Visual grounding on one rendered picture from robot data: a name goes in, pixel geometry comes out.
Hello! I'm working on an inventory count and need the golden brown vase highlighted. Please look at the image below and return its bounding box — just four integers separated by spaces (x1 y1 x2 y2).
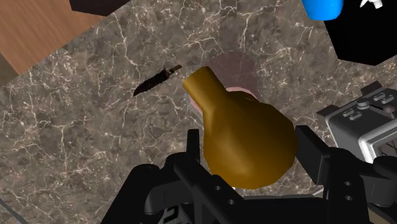
182 66 299 190

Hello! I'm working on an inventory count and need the blue cup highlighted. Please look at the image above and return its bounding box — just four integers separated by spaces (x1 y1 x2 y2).
301 0 345 22

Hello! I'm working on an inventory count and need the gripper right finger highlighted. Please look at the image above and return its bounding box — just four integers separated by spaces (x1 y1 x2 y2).
294 125 397 224

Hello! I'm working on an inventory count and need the black knife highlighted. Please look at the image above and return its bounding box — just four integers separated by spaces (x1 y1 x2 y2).
132 64 183 97

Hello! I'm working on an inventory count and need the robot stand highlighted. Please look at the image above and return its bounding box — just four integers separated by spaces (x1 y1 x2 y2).
323 0 397 67

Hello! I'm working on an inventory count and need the silver toaster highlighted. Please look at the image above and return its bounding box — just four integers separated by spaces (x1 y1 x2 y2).
316 81 397 164

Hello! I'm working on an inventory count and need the pink bowl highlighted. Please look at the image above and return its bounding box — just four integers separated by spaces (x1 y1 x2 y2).
188 52 261 113

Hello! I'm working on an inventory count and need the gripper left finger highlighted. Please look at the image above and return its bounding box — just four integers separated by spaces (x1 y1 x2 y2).
101 129 249 224

